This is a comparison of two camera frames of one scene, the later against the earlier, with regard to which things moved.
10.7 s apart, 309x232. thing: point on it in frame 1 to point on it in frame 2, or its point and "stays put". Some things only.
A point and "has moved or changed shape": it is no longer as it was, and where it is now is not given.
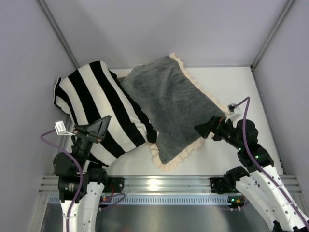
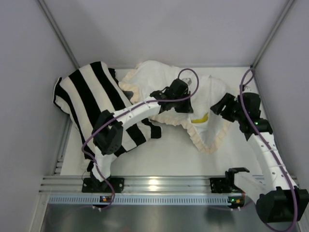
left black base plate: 114,185 stays put
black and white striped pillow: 93,91 stays put
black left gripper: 87,135 to 181,104
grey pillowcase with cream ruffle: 175,103 has moved or changed shape
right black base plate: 217,185 stays put
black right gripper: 216,125 to 227,106
